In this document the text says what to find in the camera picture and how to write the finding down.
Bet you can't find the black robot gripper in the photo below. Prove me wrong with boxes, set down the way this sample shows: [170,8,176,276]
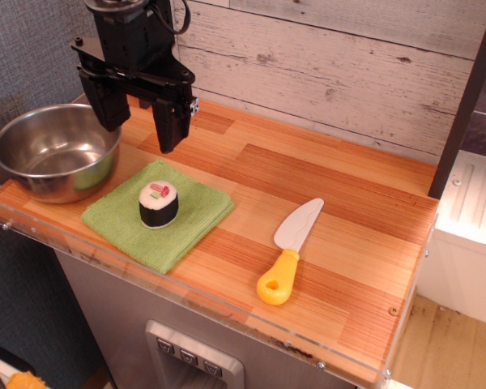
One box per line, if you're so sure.
[72,1,196,153]

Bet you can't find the plush sushi roll toy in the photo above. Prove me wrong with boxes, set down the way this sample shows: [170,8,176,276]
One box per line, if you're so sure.
[139,181,179,229]

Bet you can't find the stainless steel bowl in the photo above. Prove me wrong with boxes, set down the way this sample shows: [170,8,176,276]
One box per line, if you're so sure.
[0,104,122,203]

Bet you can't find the green folded cloth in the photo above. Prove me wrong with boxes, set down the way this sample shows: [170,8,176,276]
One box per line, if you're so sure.
[81,160,234,274]

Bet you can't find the silver dispenser button panel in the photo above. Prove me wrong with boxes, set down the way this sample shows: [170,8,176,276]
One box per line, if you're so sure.
[145,320,245,388]

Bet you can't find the white toy sink unit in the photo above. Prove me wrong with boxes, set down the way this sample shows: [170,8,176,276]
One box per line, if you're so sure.
[416,152,486,323]

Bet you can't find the clear acrylic edge guard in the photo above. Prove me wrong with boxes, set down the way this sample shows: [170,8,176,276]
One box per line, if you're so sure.
[0,192,424,388]

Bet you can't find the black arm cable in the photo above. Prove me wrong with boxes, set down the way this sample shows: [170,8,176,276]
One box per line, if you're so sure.
[147,0,192,36]

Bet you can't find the yellow handled toy knife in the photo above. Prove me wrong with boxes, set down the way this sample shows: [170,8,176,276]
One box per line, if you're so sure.
[256,198,325,306]

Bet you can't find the dark right shelf post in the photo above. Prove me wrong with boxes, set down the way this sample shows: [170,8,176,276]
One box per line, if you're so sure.
[428,0,486,199]

